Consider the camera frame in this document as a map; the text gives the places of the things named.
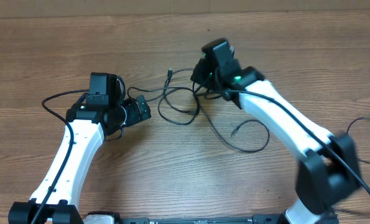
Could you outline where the thin black USB-A cable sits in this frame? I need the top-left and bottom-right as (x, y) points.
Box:
(127, 67), (195, 103)

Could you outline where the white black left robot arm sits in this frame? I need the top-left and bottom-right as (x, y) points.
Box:
(8, 72), (151, 224)

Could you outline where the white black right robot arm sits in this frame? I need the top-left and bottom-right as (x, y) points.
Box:
(191, 38), (365, 223)

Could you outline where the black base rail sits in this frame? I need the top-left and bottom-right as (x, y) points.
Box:
(83, 212), (290, 224)

